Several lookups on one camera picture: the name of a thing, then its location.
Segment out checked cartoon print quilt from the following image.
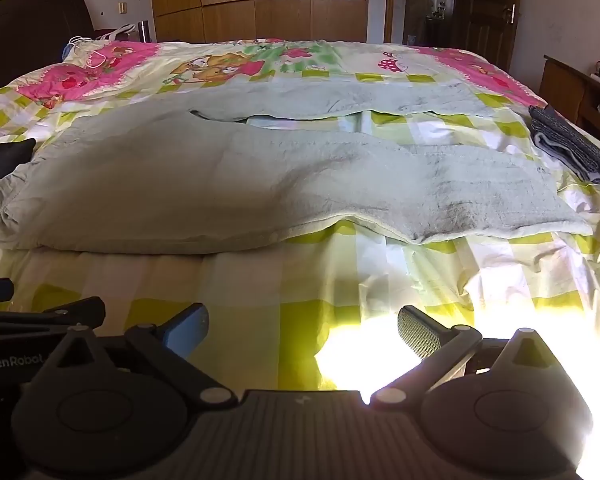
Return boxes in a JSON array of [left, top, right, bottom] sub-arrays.
[[0, 39, 600, 393]]

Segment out wooden bedside cabinet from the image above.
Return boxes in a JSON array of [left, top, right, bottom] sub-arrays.
[[539, 55, 600, 152]]

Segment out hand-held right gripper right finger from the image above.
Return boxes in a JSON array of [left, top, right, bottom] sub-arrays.
[[370, 306, 553, 407]]

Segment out folded grey pants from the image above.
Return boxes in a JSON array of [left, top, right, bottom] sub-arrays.
[[528, 104, 600, 185]]

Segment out pale fleece pants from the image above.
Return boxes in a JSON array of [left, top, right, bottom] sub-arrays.
[[0, 81, 595, 256]]

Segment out dark wooden door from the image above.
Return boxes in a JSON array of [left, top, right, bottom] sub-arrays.
[[452, 0, 523, 73]]

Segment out white cable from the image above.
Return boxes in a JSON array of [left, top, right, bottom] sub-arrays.
[[67, 35, 112, 68]]

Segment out folded black garment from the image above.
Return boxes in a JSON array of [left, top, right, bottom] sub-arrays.
[[0, 138, 37, 193]]

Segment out dark wooden headboard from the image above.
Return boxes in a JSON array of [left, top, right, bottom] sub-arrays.
[[0, 0, 98, 101]]

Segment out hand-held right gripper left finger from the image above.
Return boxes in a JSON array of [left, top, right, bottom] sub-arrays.
[[30, 304, 238, 408]]

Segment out wooden wardrobe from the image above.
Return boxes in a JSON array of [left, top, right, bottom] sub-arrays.
[[147, 0, 370, 44]]

